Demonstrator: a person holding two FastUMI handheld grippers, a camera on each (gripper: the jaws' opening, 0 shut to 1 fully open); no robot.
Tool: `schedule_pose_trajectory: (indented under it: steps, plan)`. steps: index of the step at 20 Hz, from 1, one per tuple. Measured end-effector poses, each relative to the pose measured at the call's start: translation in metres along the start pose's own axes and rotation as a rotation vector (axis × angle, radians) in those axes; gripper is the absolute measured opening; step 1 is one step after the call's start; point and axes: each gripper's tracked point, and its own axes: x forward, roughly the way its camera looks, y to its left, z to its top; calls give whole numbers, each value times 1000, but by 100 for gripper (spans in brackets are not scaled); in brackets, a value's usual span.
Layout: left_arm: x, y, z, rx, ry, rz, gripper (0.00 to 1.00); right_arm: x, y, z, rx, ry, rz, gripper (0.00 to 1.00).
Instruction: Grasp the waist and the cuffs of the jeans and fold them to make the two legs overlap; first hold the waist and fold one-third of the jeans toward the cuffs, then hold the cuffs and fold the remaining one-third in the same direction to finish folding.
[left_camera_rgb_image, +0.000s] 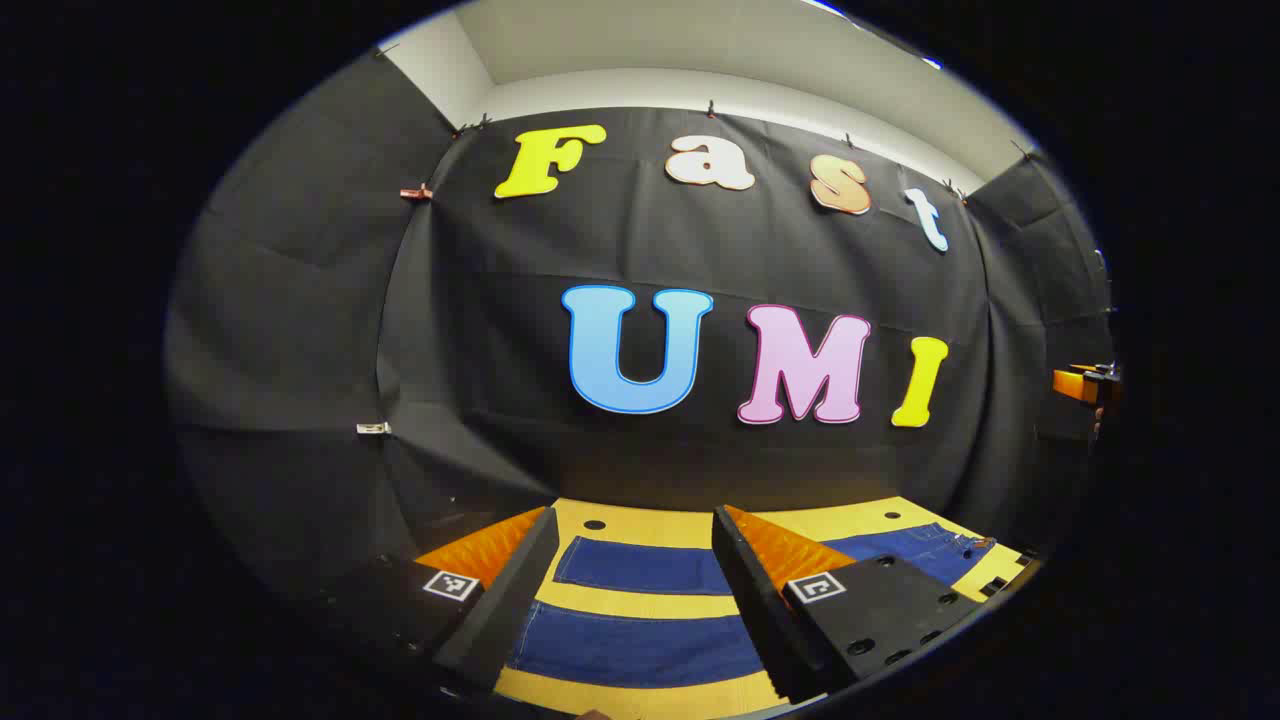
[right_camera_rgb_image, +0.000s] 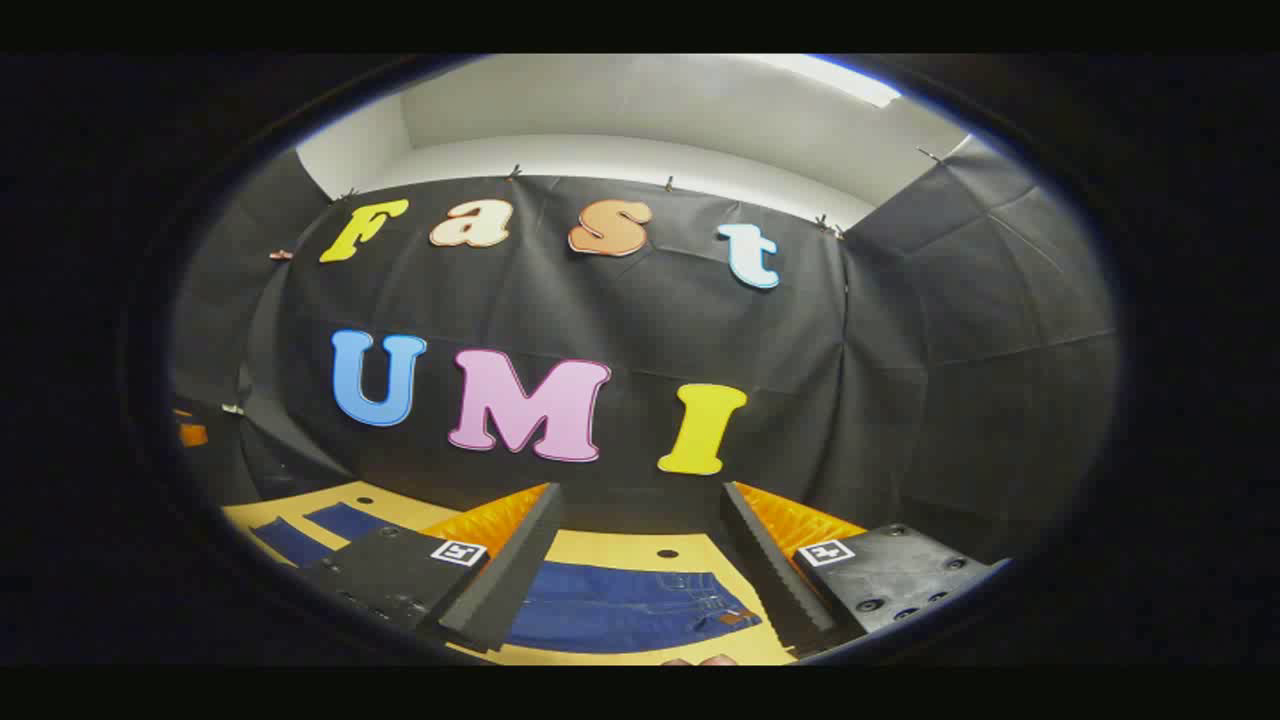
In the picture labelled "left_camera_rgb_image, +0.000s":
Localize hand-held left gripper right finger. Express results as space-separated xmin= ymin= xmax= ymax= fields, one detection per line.
xmin=712 ymin=505 xmax=988 ymax=705

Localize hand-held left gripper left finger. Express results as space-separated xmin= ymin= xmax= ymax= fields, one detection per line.
xmin=320 ymin=506 xmax=561 ymax=693

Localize blue denim jeans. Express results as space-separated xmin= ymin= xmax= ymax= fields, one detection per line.
xmin=508 ymin=522 xmax=998 ymax=691

